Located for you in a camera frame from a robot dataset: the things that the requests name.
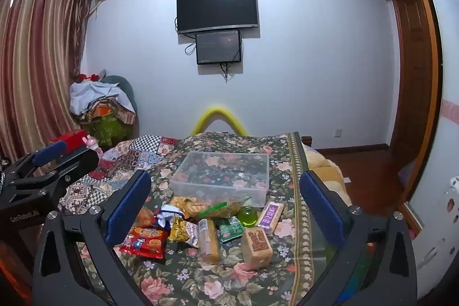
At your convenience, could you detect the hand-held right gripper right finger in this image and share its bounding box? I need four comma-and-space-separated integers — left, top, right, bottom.
299, 170, 419, 306

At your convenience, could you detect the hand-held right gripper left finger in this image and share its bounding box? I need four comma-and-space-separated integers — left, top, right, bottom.
32, 169, 153, 306

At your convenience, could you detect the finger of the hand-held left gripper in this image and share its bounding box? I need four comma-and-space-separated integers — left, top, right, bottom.
5, 140, 68, 182
10, 147, 100, 203

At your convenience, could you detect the orange snack packet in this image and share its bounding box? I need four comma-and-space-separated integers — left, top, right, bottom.
134, 206, 159, 229

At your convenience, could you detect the red snack packet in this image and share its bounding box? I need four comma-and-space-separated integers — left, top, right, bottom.
119, 226, 169, 260

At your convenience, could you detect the white and blue snack packet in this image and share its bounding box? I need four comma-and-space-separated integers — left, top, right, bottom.
154, 204, 186, 230

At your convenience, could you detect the purple label cake bar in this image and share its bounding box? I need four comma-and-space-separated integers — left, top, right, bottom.
257, 202, 285, 234

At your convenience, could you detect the clear bag of fried snacks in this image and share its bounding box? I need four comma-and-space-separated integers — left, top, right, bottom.
169, 196, 212, 219

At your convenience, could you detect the yellow snack packet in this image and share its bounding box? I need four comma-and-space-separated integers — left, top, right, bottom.
168, 218, 200, 248

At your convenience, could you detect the green jelly cup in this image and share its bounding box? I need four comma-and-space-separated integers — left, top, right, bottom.
239, 206, 259, 226

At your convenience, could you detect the brown label cake block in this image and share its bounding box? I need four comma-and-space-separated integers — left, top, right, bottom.
241, 226, 274, 271

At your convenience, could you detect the yellow cake bar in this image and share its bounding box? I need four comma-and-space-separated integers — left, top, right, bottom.
198, 218, 220, 264

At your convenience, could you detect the green candy packet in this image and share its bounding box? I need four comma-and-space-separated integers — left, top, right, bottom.
215, 216, 246, 243

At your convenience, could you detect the clear plastic storage box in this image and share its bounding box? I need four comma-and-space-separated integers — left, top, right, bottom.
169, 151, 270, 208

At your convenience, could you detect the red box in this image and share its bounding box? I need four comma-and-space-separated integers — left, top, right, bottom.
50, 130, 87, 151

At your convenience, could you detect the pink toy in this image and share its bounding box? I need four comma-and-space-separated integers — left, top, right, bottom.
82, 135, 103, 153

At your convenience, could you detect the yellow fleece blanket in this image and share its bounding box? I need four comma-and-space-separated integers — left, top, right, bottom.
303, 145, 349, 207

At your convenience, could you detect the green patterned bag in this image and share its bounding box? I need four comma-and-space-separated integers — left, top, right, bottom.
85, 115, 130, 146

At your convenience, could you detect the patchwork quilt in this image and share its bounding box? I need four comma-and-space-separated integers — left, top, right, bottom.
59, 135, 184, 215

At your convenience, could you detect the pile of clothes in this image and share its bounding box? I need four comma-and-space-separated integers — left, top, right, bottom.
69, 79, 137, 124

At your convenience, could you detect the grey green chair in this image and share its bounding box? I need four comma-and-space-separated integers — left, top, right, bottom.
102, 75, 138, 113

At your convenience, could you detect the striped brown curtain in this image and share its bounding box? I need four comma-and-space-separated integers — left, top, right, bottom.
0, 0, 94, 163

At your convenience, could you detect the green floral blanket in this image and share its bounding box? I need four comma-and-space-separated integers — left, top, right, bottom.
72, 131, 345, 306

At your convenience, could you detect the white appliance with stickers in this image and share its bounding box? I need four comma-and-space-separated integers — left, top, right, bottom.
412, 176, 459, 299

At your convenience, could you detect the yellow foam tube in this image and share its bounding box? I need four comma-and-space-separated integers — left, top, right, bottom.
192, 105, 247, 136

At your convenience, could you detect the small wall monitor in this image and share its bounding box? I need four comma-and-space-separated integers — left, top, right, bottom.
195, 30, 242, 65

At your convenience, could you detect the large wall television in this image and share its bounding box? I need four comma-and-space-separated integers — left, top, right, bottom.
176, 0, 259, 35

